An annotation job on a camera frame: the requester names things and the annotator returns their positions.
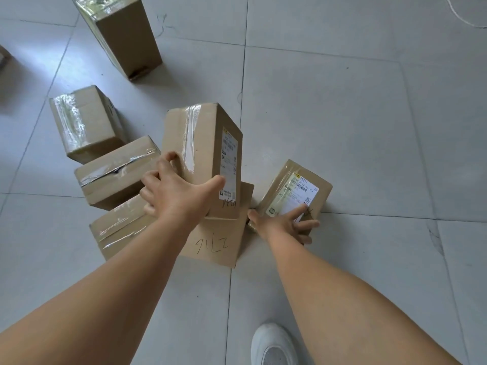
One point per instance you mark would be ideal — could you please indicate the person's right hand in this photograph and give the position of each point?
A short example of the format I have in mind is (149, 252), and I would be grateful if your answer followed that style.
(277, 226)

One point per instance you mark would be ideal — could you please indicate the person's left hand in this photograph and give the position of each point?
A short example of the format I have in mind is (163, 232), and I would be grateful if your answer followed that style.
(175, 197)

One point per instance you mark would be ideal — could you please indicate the person's left thumb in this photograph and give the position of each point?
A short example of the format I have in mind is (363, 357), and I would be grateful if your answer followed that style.
(211, 184)

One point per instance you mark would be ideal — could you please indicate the person's right thumb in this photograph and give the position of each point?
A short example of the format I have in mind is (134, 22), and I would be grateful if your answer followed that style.
(254, 216)

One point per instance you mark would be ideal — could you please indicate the person's right middle finger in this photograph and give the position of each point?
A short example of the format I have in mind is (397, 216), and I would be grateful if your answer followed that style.
(308, 225)

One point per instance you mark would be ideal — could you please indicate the cardboard box narrow label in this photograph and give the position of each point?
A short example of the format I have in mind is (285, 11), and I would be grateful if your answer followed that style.
(201, 144)

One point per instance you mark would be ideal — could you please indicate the small cardboard box white label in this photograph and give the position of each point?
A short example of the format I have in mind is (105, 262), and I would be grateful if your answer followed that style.
(293, 182)

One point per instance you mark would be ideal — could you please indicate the person's right forearm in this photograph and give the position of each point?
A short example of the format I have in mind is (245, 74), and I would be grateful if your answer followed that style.
(342, 307)

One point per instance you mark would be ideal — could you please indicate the person's left forearm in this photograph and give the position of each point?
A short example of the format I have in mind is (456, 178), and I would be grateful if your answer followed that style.
(114, 296)

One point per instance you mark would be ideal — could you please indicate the cardboard box with handwriting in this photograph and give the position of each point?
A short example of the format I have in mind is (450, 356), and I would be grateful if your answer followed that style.
(217, 243)

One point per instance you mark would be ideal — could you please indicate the flat cardboard box torn tape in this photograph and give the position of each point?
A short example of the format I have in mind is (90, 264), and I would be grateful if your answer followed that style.
(114, 172)

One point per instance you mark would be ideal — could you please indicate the taped plain cardboard box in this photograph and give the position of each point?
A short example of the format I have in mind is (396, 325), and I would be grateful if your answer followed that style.
(118, 231)

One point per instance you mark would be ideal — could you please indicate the white shoe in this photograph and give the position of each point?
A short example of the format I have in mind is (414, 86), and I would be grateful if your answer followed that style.
(274, 347)

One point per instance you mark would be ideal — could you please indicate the small cube cardboard box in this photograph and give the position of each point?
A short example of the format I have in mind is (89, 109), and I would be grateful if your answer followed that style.
(85, 121)

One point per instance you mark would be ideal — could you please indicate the tall cardboard box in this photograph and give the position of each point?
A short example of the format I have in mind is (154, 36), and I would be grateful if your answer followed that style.
(125, 37)

